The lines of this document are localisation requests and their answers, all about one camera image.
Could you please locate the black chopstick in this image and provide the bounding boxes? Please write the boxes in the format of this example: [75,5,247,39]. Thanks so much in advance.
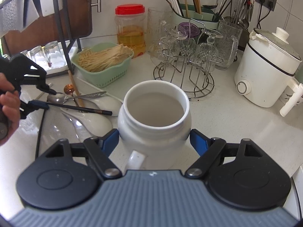
[29,100,112,116]

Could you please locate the person's left hand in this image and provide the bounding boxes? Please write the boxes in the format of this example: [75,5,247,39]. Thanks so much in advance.
[1,73,20,145]

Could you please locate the green plastic basket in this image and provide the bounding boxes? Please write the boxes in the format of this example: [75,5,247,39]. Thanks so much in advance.
[71,43,134,88]

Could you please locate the black metal rack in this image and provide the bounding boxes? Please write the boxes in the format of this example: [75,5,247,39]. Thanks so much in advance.
[0,0,82,79]

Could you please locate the brown wooden cutting board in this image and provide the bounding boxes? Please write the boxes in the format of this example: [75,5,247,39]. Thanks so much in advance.
[2,0,93,52]

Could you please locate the green chopstick holder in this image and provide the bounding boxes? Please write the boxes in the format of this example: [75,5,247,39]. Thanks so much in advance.
[170,6,218,30]

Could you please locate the white electric cooker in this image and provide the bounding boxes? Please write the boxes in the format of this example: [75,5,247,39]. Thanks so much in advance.
[234,27,302,117]

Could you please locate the wooden chopstick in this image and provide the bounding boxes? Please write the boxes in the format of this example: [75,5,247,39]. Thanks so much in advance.
[68,70,85,108]

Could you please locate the white ceramic soup spoon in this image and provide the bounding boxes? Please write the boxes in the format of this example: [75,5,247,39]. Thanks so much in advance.
[61,108,112,137]

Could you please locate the metal wire cup rack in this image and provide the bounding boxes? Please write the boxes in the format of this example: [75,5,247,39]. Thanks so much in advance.
[151,19,223,100]

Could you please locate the red lid plastic jar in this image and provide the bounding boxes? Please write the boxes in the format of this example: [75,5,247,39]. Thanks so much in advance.
[115,4,146,58]

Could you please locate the silver metal spoon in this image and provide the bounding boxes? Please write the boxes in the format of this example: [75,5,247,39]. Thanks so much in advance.
[47,91,107,104]

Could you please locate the copper small spoon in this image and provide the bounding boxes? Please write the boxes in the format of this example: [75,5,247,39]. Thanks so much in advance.
[64,84,79,107]

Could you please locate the white ceramic jar mug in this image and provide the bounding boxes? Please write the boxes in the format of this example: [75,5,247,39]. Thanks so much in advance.
[118,80,192,170]

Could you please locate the glass pitcher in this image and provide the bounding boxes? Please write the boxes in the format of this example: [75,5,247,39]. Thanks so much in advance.
[215,20,242,70]

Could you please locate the white drip tray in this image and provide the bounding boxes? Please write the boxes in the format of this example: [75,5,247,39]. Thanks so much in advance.
[21,46,68,75]

